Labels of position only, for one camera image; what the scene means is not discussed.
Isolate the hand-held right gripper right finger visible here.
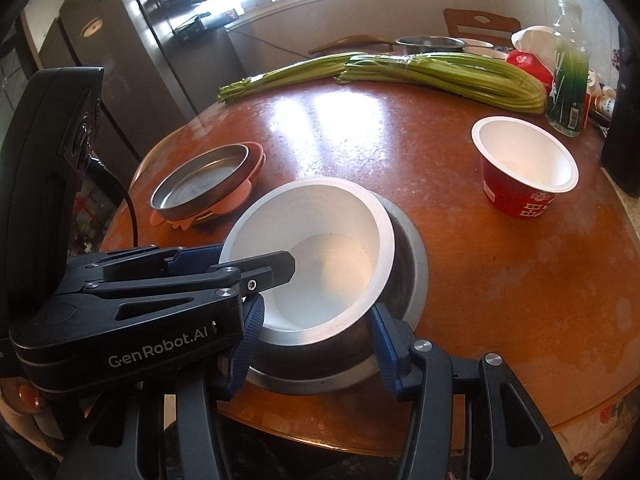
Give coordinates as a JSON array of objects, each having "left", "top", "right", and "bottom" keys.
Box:
[{"left": 366, "top": 303, "right": 573, "bottom": 480}]

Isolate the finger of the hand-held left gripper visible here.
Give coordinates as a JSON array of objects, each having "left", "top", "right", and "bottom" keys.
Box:
[
  {"left": 70, "top": 245, "right": 226, "bottom": 283},
  {"left": 82, "top": 251, "right": 297, "bottom": 338}
]

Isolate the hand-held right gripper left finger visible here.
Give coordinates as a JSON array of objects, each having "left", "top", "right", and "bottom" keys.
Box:
[{"left": 55, "top": 294, "right": 266, "bottom": 480}]

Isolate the white paper bowl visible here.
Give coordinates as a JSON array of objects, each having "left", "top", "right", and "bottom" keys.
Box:
[{"left": 219, "top": 177, "right": 396, "bottom": 346}]

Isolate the round steel plate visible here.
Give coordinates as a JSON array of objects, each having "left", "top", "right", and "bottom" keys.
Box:
[{"left": 150, "top": 143, "right": 251, "bottom": 211}]

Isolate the pink animal-shaped plate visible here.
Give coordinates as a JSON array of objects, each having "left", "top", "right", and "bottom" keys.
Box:
[{"left": 150, "top": 141, "right": 266, "bottom": 231}]

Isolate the shallow steel bowl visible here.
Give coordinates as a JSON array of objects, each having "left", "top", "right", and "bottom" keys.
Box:
[{"left": 245, "top": 195, "right": 430, "bottom": 395}]

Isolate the red paper bowl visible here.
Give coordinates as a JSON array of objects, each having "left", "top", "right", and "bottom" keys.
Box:
[{"left": 471, "top": 116, "right": 579, "bottom": 219}]

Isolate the person's left hand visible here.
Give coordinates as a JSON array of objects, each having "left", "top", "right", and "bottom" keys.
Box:
[{"left": 0, "top": 377, "right": 53, "bottom": 417}]

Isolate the grey refrigerator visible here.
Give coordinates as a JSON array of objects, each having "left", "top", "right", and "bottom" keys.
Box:
[{"left": 60, "top": 0, "right": 246, "bottom": 176}]

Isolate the long celery bunch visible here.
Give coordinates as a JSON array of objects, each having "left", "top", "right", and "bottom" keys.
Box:
[{"left": 218, "top": 51, "right": 361, "bottom": 106}]

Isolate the black box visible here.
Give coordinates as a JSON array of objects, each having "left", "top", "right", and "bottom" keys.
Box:
[{"left": 175, "top": 12, "right": 228, "bottom": 43}]

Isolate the printed cloth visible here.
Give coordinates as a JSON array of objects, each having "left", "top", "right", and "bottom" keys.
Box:
[{"left": 550, "top": 389, "right": 640, "bottom": 480}]

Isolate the wrapped celery bunch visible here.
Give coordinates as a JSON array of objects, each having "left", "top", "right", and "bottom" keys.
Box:
[{"left": 337, "top": 52, "right": 547, "bottom": 114}]

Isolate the deep steel bowl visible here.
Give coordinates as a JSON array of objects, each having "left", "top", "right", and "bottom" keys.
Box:
[{"left": 395, "top": 36, "right": 466, "bottom": 56}]

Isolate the white ceramic bowl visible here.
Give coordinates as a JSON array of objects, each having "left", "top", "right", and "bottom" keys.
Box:
[{"left": 462, "top": 40, "right": 508, "bottom": 59}]

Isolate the wooden slat-back chair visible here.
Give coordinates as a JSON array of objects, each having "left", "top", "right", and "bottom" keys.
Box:
[{"left": 443, "top": 8, "right": 522, "bottom": 53}]

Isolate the red tissue pack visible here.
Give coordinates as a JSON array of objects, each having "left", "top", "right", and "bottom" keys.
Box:
[{"left": 505, "top": 27, "right": 556, "bottom": 92}]

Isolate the clear bottle green label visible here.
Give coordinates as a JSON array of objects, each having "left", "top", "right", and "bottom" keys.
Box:
[{"left": 546, "top": 0, "right": 593, "bottom": 137}]

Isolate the small white bottle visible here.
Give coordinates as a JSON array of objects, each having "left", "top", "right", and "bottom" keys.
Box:
[{"left": 587, "top": 67, "right": 617, "bottom": 122}]

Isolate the black thermos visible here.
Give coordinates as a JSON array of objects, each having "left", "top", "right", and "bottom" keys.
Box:
[{"left": 600, "top": 25, "right": 640, "bottom": 184}]

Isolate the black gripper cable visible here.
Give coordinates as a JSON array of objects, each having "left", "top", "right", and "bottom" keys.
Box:
[{"left": 87, "top": 156, "right": 139, "bottom": 252}]

